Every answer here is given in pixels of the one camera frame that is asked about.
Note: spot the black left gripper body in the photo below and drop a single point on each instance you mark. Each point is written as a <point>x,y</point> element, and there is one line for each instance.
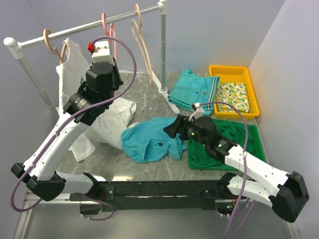
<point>117,80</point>

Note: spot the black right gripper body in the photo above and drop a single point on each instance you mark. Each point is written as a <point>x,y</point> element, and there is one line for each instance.
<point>188,131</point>

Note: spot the light blue t shirt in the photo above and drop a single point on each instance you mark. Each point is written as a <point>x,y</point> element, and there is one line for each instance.
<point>147,141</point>

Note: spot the pink plastic hanger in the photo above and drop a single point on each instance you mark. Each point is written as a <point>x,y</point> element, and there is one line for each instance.
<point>109,32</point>

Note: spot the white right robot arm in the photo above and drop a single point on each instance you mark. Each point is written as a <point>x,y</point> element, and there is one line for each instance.
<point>286,193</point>

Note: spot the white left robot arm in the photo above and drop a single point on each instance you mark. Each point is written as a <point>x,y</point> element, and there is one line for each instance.
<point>93,98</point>

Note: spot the dark green shirt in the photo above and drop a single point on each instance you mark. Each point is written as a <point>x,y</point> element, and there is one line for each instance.
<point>199,159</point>

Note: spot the folded teal polo shirt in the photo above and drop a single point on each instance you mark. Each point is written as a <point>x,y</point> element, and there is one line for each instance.
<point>191,88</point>

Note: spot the white flower print shirt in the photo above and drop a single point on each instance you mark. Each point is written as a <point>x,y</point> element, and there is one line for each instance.
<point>109,126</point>

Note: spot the beige hanger on right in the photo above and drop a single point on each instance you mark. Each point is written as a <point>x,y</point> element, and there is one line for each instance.
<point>136,28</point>

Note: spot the beige hanger with shirt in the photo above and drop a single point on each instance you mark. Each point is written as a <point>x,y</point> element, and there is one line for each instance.
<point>54,50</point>

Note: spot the green plastic tray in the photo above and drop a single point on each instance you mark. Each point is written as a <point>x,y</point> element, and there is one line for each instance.
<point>254,145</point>

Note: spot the lemon print folded cloth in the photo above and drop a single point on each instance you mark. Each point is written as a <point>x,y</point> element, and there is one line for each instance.
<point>234,94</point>

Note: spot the yellow plastic tray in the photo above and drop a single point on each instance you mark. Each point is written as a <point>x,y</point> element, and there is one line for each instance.
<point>238,74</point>

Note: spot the black base beam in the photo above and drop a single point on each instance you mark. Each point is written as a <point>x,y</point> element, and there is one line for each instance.
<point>151,195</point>

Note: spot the metal clothes rack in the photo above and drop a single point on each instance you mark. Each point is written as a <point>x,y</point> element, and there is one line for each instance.
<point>16,49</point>

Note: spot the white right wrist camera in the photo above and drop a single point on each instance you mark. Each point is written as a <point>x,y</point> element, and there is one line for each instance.
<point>197,112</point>

